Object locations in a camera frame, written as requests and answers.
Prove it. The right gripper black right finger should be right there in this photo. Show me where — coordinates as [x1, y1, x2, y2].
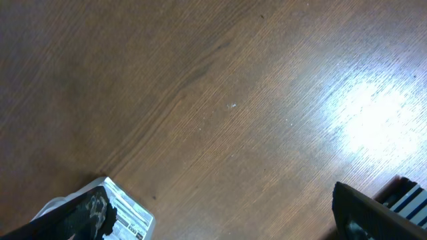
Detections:
[332, 182, 426, 240]

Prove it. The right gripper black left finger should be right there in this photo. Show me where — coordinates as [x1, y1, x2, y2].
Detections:
[1, 186, 117, 240]

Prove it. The clear plastic container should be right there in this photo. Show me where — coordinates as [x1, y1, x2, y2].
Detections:
[31, 177, 155, 240]

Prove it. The black white striped object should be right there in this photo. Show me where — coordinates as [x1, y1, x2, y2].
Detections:
[380, 177, 426, 230]

